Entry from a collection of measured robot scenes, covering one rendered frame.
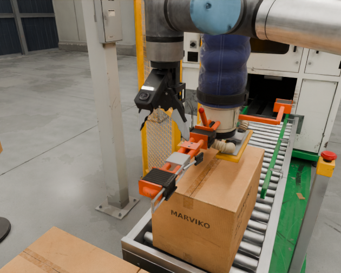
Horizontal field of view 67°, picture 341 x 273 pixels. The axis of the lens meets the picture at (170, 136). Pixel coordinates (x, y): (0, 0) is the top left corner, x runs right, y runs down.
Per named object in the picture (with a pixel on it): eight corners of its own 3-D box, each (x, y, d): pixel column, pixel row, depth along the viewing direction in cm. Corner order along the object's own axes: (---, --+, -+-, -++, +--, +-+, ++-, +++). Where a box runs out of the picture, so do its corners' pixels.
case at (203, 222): (197, 186, 184) (201, 134, 167) (255, 203, 167) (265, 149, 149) (152, 246, 137) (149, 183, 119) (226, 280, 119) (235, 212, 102)
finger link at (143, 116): (149, 124, 78) (164, 103, 73) (138, 132, 73) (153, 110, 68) (142, 117, 78) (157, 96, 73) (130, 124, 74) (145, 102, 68)
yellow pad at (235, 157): (234, 130, 142) (235, 121, 140) (253, 133, 138) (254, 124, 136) (215, 158, 114) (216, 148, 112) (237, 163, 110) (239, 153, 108)
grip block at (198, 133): (192, 137, 111) (193, 124, 108) (215, 141, 107) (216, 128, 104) (185, 145, 104) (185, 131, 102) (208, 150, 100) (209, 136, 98)
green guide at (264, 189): (285, 118, 299) (287, 111, 295) (295, 119, 295) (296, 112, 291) (259, 198, 171) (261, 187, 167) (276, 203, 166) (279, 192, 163)
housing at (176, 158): (173, 162, 92) (173, 150, 90) (191, 166, 90) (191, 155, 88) (164, 171, 87) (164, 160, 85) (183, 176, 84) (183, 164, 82)
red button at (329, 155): (319, 155, 132) (321, 148, 130) (335, 158, 129) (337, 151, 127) (319, 162, 126) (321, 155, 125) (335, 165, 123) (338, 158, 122)
